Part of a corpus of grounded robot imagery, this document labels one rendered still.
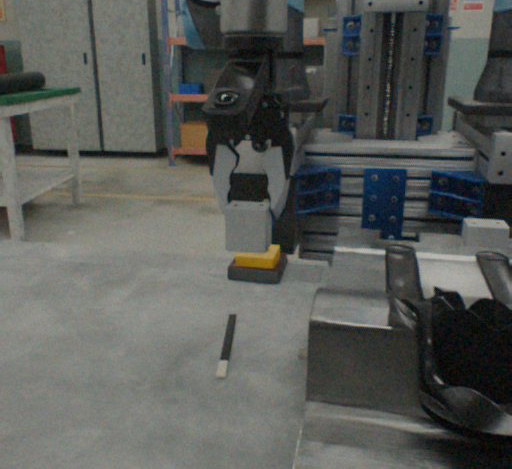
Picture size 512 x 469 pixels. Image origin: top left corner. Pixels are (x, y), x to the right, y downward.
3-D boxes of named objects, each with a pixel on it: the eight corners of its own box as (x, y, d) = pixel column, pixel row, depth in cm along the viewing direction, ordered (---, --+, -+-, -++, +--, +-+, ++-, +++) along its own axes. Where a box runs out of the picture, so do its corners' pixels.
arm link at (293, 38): (309, 51, 112) (311, -18, 109) (246, 51, 110) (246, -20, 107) (297, 52, 124) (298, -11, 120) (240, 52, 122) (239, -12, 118)
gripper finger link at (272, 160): (303, 205, 68) (288, 135, 66) (297, 219, 63) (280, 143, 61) (280, 209, 69) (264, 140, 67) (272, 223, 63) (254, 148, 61)
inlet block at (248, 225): (249, 220, 76) (249, 183, 74) (283, 222, 75) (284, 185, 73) (224, 251, 64) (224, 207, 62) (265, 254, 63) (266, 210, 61)
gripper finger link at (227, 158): (238, 207, 70) (253, 140, 67) (226, 220, 65) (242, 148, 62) (216, 200, 71) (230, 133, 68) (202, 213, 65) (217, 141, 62)
